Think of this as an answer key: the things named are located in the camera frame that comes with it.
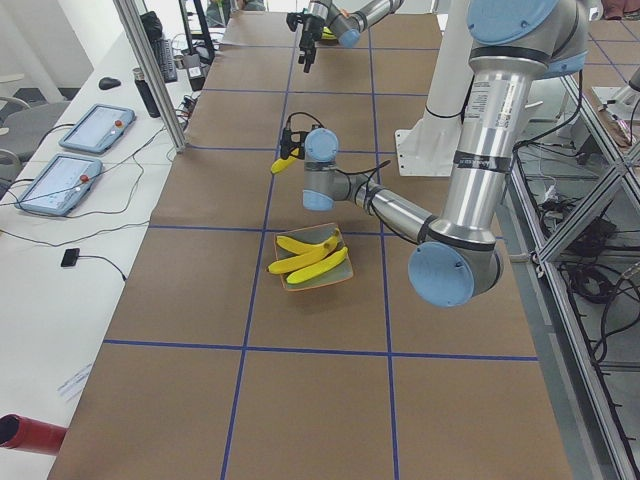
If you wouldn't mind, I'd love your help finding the aluminium frame post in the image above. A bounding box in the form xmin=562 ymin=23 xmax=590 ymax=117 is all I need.
xmin=113 ymin=0 xmax=186 ymax=153

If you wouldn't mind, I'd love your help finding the grey square plate orange rim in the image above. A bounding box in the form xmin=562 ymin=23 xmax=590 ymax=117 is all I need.
xmin=268 ymin=223 xmax=353 ymax=292

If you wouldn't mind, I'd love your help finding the lower blue teach pendant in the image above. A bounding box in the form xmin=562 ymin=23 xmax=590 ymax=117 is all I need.
xmin=15 ymin=154 xmax=103 ymax=217

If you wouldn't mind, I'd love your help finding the upper blue teach pendant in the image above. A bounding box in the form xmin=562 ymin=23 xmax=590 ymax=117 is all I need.
xmin=58 ymin=104 xmax=136 ymax=154

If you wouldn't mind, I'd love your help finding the black computer mouse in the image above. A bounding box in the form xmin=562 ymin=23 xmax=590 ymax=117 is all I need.
xmin=98 ymin=77 xmax=121 ymax=91

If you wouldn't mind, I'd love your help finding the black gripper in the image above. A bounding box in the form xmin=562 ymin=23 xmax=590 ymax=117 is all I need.
xmin=298 ymin=17 xmax=321 ymax=73
xmin=292 ymin=131 xmax=308 ymax=160

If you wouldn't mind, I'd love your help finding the small black puck device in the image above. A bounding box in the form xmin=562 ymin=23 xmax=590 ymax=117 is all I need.
xmin=60 ymin=248 xmax=80 ymax=268

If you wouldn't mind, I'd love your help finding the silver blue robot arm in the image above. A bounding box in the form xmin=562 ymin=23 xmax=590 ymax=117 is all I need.
xmin=302 ymin=1 xmax=589 ymax=307
xmin=286 ymin=0 xmax=403 ymax=73

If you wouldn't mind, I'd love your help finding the blue teach pendant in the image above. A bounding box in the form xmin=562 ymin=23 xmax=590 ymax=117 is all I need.
xmin=58 ymin=104 xmax=136 ymax=154
xmin=15 ymin=154 xmax=103 ymax=217

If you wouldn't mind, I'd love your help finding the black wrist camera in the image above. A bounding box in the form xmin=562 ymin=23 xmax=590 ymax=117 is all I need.
xmin=286 ymin=12 xmax=306 ymax=32
xmin=279 ymin=127 xmax=297 ymax=159

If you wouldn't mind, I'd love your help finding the brown wicker fruit basket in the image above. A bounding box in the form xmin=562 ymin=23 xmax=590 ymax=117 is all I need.
xmin=318 ymin=27 xmax=338 ymax=45

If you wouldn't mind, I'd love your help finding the red cylinder tube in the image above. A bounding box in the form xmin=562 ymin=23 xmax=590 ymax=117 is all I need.
xmin=1 ymin=414 xmax=67 ymax=456

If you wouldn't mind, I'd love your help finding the black keyboard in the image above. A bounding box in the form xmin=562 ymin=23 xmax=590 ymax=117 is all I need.
xmin=150 ymin=38 xmax=178 ymax=83

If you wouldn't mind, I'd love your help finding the black water bottle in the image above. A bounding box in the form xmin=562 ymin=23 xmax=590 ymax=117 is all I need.
xmin=132 ymin=67 xmax=160 ymax=118

